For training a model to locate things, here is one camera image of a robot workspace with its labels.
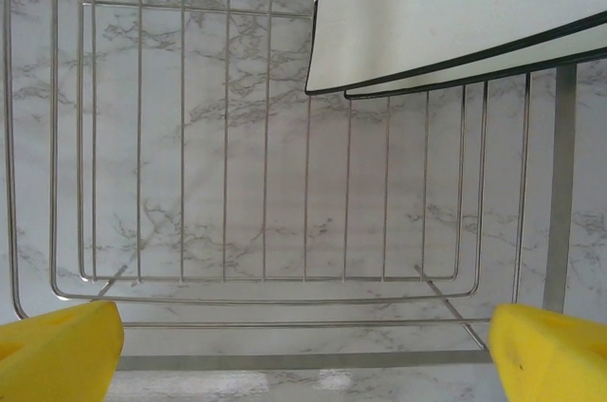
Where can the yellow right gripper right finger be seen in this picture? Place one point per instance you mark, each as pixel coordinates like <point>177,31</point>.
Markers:
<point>555,359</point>

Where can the square floral plate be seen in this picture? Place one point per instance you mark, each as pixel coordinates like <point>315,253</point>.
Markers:
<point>427,18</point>
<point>569,46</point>

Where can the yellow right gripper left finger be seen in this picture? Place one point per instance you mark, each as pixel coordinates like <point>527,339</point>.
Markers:
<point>57,359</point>

